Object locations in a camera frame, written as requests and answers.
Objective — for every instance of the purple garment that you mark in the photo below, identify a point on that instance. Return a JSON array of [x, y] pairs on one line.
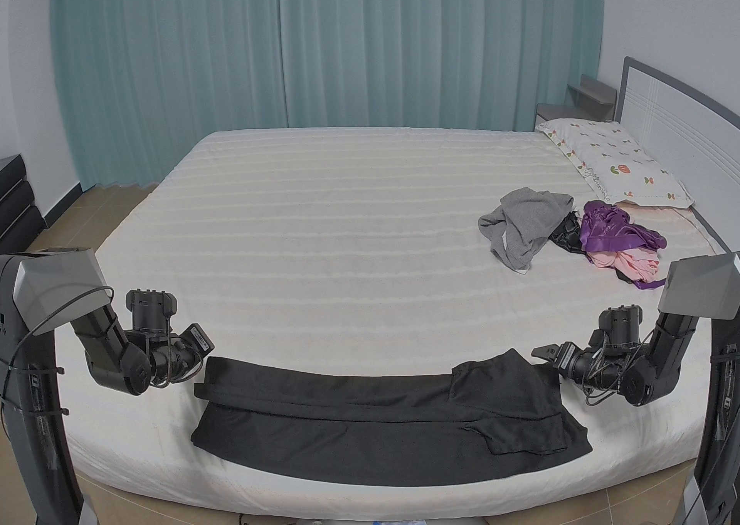
[[607, 225]]

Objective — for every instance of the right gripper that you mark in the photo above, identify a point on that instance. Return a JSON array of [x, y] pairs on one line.
[[578, 363]]

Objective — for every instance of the pink garment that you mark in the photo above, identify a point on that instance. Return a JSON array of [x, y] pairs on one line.
[[633, 265]]

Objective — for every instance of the grey garment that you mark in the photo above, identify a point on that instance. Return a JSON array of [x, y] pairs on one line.
[[523, 222]]

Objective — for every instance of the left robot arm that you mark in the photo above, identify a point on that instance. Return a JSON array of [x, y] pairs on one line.
[[58, 285]]

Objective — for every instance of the white printed pillow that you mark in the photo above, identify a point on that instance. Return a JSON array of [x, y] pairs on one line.
[[618, 161]]

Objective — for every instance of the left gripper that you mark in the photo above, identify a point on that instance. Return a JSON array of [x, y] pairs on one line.
[[191, 352]]

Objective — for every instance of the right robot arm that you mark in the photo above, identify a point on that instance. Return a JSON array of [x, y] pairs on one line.
[[702, 285]]

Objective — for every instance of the black T-shirt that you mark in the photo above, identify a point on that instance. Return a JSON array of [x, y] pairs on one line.
[[376, 418]]

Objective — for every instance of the blue-green curtain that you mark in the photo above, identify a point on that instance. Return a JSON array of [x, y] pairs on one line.
[[167, 48], [439, 31]]

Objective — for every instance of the grey bedside table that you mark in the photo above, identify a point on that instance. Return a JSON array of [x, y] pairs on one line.
[[563, 109]]

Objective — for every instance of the bed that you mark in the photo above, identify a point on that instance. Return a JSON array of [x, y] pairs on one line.
[[347, 199]]

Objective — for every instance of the black chest of drawers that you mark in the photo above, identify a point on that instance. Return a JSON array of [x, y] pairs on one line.
[[17, 204]]

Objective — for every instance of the black shiny garment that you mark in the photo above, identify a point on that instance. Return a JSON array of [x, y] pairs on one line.
[[567, 236]]

